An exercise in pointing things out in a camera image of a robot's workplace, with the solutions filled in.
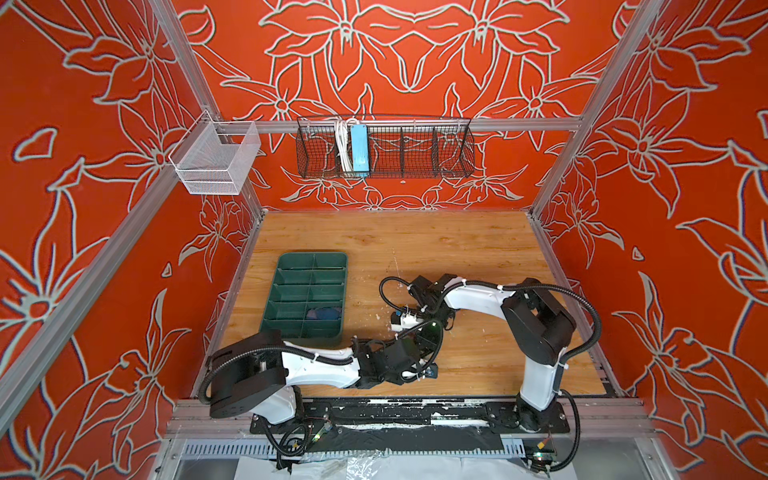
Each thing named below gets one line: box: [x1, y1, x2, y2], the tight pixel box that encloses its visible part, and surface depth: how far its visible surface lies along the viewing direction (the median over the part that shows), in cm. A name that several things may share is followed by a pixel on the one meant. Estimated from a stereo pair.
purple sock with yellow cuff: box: [306, 307, 342, 320], surface depth 88 cm
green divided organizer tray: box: [260, 252, 348, 349], surface depth 92 cm
